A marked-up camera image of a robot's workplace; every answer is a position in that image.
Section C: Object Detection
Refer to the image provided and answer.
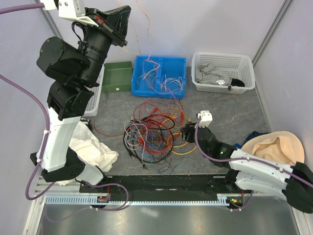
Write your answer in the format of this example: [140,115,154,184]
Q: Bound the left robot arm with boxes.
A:
[30,4,131,192]

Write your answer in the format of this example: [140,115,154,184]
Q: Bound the blue cloth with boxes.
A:
[234,131,268,149]

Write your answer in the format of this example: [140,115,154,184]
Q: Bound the grey aluminium corner post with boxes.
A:
[252,0,294,67]

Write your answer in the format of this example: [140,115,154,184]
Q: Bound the blue divided plastic bin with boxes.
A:
[131,56,186,99]

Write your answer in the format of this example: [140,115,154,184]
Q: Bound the white basket with clothes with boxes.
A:
[191,52,255,94]

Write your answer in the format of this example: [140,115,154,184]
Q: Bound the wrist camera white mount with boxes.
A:
[40,0,99,27]
[197,110,213,128]

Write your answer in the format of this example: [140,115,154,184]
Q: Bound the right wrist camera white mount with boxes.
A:
[197,110,213,128]

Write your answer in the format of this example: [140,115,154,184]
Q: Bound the pink orange thin wire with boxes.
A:
[118,0,162,94]

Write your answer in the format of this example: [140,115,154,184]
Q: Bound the green plastic box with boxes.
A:
[102,61,133,94]

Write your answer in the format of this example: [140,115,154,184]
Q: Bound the white cloth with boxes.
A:
[69,118,119,172]

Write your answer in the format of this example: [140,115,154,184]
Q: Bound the grey adidas sweatshirt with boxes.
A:
[195,63,232,86]

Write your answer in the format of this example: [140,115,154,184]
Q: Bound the left grey aluminium post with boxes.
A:
[33,0,77,65]

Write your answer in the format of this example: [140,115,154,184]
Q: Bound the light blue cable duct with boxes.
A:
[45,194,233,206]

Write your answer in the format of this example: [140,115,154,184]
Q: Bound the red thin wire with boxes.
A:
[93,119,128,138]

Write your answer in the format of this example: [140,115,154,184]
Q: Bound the tangled cable pile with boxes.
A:
[122,97,201,175]

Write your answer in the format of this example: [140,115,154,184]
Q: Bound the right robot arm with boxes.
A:
[182,111,313,213]

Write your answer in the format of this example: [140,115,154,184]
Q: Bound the empty white basket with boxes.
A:
[84,65,105,117]

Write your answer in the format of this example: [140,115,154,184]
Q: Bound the yellow ethernet cable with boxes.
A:
[167,117,201,156]

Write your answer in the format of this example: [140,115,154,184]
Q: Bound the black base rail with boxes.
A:
[77,174,243,202]

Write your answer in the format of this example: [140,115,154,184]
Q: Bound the beige bucket hat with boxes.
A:
[241,131,305,165]

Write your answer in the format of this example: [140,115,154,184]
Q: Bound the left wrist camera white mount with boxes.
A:
[40,0,99,27]

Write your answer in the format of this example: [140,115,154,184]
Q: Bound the white thin cable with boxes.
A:
[160,75,184,98]

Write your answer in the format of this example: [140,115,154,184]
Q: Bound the black cloth in basket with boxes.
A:
[231,79,245,87]

